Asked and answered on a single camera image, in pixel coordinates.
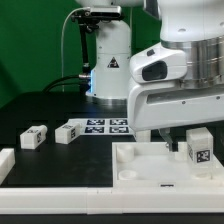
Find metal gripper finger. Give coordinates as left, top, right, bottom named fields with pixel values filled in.
left=159, top=128, right=178, bottom=152

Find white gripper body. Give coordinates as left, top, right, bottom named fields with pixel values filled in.
left=127, top=80, right=224, bottom=131

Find white square tabletop part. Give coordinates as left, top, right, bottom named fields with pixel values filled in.
left=112, top=142, right=224, bottom=195

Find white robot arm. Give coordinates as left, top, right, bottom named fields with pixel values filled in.
left=127, top=0, right=224, bottom=147

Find AprilTag marker sheet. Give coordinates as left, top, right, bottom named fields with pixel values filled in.
left=68, top=118, right=134, bottom=135

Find white U-shaped fence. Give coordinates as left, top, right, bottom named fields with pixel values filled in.
left=0, top=148, right=224, bottom=214

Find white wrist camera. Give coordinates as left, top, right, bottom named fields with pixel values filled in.
left=130, top=43, right=187, bottom=83

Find black base cables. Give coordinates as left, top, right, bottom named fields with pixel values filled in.
left=41, top=75, right=92, bottom=93

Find black camera on stand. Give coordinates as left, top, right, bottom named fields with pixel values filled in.
left=71, top=6, right=123, bottom=79

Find white camera cable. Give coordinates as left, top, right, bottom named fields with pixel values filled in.
left=60, top=7, right=90, bottom=93

